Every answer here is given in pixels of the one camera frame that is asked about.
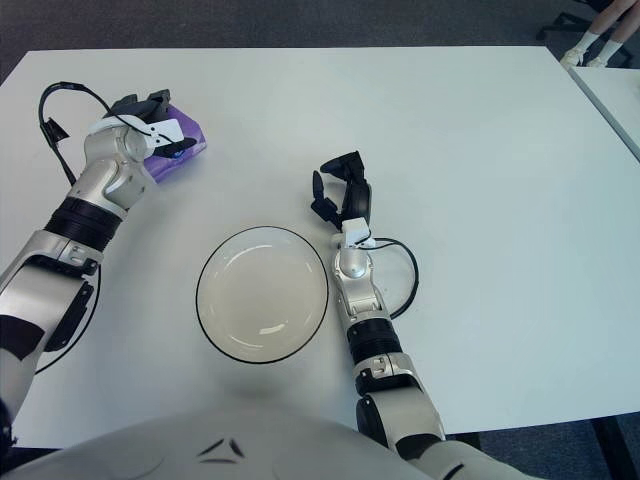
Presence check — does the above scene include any black office chair base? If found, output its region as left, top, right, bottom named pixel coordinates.
left=535, top=12, right=601, bottom=44

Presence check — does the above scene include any black table leg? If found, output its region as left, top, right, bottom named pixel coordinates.
left=589, top=414, right=640, bottom=480

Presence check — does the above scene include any white plate black rim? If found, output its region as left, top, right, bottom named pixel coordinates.
left=195, top=225, right=331, bottom=364

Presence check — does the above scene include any purple tissue paper pack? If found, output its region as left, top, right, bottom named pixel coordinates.
left=142, top=102, right=209, bottom=184

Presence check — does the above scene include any white neighbouring table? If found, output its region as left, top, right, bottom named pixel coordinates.
left=567, top=64, right=640, bottom=164

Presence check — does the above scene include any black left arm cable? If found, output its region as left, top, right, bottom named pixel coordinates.
left=32, top=81, right=126, bottom=376

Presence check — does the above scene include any grey robot torso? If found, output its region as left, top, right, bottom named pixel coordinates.
left=0, top=394, right=441, bottom=480

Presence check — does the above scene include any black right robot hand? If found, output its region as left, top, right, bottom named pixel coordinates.
left=309, top=149, right=374, bottom=231

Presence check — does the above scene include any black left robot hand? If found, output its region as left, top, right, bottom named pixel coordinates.
left=108, top=89, right=199, bottom=161

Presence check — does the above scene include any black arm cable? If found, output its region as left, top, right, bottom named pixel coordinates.
left=32, top=81, right=126, bottom=376
left=369, top=237, right=419, bottom=320

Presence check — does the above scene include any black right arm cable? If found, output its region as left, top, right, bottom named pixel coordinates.
left=369, top=237, right=419, bottom=320

